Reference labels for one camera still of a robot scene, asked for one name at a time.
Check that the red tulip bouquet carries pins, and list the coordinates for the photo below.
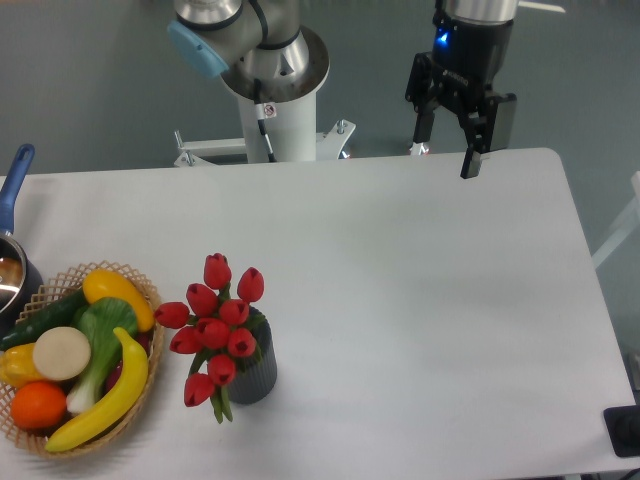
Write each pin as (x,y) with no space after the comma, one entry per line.
(218,330)

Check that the green bok choy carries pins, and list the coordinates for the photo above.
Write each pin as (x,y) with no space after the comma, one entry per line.
(97,322)

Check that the yellow bell pepper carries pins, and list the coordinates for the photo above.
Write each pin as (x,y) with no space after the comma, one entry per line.
(17,366)

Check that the green cucumber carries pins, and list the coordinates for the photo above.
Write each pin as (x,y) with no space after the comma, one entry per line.
(59,313)

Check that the white frame at right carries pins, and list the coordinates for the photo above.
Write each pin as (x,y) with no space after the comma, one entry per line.
(626,222)

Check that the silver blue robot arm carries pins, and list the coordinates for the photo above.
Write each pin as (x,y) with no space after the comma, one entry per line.
(275,66)

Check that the beige round radish slice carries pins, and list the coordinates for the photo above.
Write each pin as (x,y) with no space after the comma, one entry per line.
(61,353)

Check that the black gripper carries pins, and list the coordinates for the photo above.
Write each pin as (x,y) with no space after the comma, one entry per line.
(468,51)

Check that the yellow squash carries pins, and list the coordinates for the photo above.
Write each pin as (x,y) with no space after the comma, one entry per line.
(102,283)

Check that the yellow banana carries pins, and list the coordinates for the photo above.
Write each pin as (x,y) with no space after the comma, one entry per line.
(113,406)

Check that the blue handled saucepan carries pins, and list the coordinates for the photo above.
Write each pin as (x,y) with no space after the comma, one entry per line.
(20,279)

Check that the dark grey ribbed vase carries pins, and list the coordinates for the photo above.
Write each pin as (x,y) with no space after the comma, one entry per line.
(259,376)

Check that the black device at table edge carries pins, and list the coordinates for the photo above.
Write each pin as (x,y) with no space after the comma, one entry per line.
(623,429)

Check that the woven wicker basket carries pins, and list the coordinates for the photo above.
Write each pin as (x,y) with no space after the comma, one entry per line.
(63,284)

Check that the orange fruit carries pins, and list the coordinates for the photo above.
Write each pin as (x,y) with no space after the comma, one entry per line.
(38,405)

